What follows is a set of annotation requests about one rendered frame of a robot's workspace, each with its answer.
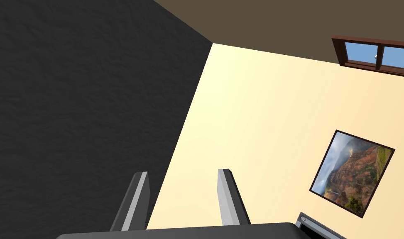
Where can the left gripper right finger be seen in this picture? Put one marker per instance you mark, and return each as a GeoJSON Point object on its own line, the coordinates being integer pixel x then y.
{"type": "Point", "coordinates": [230, 202]}

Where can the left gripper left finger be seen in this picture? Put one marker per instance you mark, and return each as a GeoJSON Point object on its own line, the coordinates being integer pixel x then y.
{"type": "Point", "coordinates": [132, 205]}

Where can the grey appliance with round knob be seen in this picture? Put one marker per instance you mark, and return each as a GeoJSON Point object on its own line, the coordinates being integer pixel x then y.
{"type": "Point", "coordinates": [316, 229]}

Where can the brown framed window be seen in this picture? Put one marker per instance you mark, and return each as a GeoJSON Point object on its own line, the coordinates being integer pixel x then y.
{"type": "Point", "coordinates": [378, 55]}

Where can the landscape picture in dark frame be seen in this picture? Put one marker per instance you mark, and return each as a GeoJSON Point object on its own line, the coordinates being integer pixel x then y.
{"type": "Point", "coordinates": [353, 172]}

